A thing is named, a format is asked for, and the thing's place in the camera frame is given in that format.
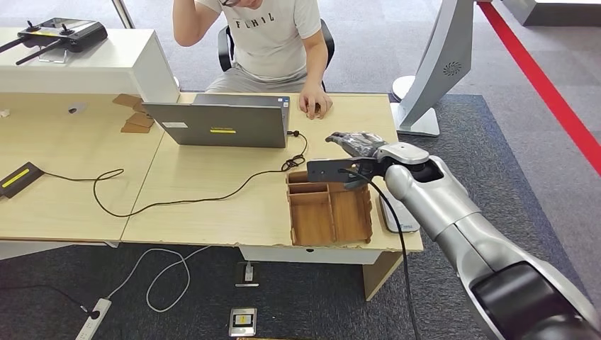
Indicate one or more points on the small white object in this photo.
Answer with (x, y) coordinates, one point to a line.
(3, 113)

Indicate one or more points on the black remote controller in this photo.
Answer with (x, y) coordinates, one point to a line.
(79, 34)

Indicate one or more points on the wooden compartment tray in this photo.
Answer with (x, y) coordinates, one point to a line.
(312, 220)

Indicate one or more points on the person's left forearm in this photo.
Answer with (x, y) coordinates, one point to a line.
(317, 65)

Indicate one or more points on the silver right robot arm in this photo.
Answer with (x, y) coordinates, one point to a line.
(441, 211)

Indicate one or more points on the light wood desk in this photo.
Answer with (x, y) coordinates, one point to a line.
(60, 141)
(225, 187)

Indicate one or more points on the dark grey floor rug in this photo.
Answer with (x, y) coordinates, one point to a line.
(328, 312)

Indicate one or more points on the floor socket with white plug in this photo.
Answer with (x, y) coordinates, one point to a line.
(247, 274)

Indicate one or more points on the clear controller stand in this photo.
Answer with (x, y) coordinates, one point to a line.
(53, 57)

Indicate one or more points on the white round base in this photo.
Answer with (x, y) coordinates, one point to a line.
(402, 87)

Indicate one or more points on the brown cardboard piece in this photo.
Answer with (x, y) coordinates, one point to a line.
(133, 128)
(139, 108)
(126, 100)
(140, 120)

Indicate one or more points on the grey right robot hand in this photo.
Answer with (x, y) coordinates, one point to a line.
(361, 143)

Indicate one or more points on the person's left hand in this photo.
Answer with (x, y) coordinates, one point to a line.
(314, 97)

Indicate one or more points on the white power strip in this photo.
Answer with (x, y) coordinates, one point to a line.
(95, 319)

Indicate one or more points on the white grey platform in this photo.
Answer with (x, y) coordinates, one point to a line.
(558, 16)

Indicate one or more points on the black office chair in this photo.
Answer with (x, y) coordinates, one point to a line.
(225, 47)

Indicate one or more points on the grey laptop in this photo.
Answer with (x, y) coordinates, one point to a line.
(225, 123)

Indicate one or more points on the white counter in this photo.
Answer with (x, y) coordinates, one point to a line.
(93, 65)

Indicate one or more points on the silver kiosk stand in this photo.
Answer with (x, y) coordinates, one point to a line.
(440, 61)

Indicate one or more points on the black power brick yellow label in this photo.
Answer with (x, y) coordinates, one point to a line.
(18, 178)

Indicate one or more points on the grey card reader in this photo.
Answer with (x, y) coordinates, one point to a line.
(392, 220)

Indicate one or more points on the person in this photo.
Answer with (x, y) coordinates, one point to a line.
(267, 47)

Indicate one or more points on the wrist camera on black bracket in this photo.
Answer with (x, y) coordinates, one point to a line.
(326, 170)

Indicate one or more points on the person's right forearm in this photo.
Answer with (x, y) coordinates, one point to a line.
(192, 23)

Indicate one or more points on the metal pole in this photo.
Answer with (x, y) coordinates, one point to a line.
(123, 14)

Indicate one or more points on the silver floor socket box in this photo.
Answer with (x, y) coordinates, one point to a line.
(242, 322)

